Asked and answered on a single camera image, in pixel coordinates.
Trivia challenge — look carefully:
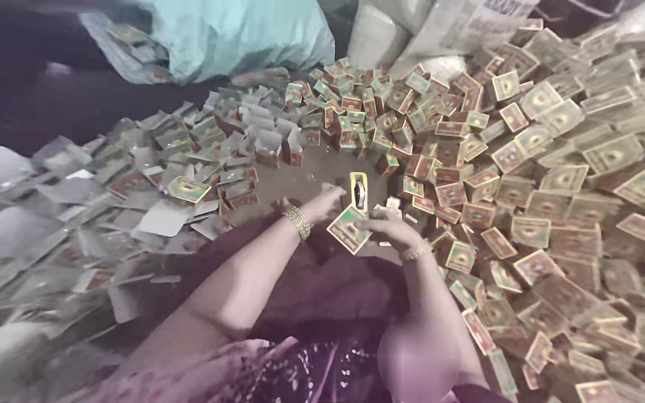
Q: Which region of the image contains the person's left hand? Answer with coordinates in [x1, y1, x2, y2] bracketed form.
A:
[301, 182, 347, 226]

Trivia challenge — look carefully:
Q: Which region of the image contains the person's right hand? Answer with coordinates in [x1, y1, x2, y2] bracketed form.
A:
[355, 205, 425, 252]

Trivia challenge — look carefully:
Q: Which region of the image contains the green square printed packet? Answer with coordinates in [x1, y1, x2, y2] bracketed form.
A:
[327, 204, 373, 255]

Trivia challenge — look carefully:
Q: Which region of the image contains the person's left forearm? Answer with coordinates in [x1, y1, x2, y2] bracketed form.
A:
[111, 205, 313, 387]

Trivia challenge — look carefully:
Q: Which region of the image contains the person's right forearm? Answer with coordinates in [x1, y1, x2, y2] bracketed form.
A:
[400, 240, 491, 393]

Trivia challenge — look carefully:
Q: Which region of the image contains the yellow tape dispenser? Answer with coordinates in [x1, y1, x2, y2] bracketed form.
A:
[350, 172, 368, 210]

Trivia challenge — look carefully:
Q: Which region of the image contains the white plastic sack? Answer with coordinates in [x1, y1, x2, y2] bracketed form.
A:
[347, 0, 413, 71]

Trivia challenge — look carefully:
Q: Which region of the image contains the person's body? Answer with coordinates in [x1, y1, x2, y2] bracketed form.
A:
[71, 322, 469, 403]

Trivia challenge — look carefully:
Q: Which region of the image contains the teal plastic bag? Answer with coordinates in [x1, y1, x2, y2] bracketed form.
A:
[80, 0, 336, 86]

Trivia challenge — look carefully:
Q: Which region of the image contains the pile of red-green printed boxes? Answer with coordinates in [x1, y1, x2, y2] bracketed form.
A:
[286, 19, 645, 403]

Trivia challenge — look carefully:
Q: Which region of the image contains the pile of grey-white folded cartons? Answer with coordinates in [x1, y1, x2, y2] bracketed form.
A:
[0, 85, 304, 387]

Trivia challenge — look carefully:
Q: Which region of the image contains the white printed sack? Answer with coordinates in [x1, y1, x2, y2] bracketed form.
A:
[394, 0, 542, 74]

